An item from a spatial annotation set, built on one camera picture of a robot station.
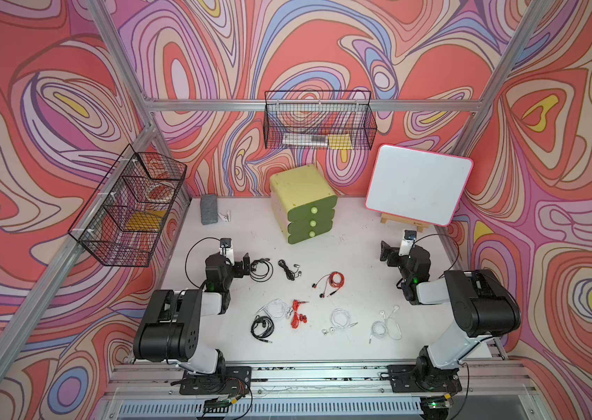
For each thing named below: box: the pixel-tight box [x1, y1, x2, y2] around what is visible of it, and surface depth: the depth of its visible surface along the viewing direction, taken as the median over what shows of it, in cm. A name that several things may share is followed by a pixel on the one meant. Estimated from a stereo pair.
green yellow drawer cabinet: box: [269, 163, 339, 245], surface depth 95 cm
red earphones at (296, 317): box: [290, 299, 310, 329], surface depth 86 cm
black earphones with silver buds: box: [277, 259, 303, 281], surface depth 97 cm
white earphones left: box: [255, 298, 294, 319], surface depth 88 cm
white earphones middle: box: [321, 308, 359, 336], surface depth 86 cm
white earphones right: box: [368, 305, 402, 344], surface depth 85 cm
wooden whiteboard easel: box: [380, 212, 430, 233], surface depth 107 cm
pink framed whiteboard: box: [364, 143, 474, 227], surface depth 103 cm
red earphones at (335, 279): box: [311, 271, 346, 299], surface depth 96 cm
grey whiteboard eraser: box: [199, 194, 219, 225], surface depth 116 cm
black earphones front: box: [250, 315, 275, 344], surface depth 84 cm
